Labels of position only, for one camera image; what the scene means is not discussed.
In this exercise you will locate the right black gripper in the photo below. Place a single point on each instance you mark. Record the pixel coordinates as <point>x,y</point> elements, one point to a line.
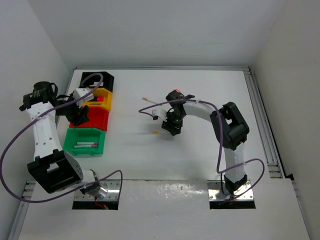
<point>173,128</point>

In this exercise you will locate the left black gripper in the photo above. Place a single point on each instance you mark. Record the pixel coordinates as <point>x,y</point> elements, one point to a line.
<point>78,119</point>

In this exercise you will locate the pink black highlighter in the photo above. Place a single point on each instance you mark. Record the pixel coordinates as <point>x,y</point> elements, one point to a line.
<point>100,99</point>

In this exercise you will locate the white pen pink cap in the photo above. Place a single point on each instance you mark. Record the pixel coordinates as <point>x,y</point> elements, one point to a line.
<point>85,146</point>

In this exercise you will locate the white eraser block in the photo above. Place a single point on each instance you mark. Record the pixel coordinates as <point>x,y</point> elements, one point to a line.
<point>96,83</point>

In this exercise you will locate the white pen orange cap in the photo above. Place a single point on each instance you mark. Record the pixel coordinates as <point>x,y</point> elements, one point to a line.
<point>149,100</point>

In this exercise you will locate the white pen purple cap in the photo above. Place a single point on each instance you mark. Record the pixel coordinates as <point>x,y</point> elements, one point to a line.
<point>86,143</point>

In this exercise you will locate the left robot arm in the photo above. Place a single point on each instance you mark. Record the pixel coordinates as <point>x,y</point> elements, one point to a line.
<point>54,168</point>

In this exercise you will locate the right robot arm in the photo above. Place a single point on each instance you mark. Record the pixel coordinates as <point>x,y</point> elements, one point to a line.
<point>229,126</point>

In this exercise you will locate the red storage bin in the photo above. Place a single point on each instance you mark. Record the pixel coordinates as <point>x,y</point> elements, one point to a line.
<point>98,118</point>

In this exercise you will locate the green storage bin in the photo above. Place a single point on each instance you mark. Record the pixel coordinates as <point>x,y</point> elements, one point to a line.
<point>74,135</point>

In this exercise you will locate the yellow storage bin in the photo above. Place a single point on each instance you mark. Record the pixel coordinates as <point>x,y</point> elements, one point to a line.
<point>106,103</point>

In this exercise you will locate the black storage bin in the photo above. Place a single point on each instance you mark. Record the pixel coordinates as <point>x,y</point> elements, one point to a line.
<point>108,80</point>

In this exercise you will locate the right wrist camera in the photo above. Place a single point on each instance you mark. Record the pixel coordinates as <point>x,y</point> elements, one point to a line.
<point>159,112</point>

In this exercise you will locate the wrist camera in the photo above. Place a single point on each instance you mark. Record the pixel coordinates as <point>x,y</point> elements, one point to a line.
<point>80,92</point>
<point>159,112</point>

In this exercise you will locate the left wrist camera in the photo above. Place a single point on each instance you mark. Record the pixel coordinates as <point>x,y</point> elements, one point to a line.
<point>80,92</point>

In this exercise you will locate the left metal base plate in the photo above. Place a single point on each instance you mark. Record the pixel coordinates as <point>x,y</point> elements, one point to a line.
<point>106,190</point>

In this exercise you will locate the metal base plate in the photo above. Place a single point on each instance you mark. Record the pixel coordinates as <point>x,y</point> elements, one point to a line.
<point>218,192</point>
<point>106,190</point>

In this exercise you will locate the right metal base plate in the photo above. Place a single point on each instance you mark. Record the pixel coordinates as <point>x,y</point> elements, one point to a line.
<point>218,192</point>

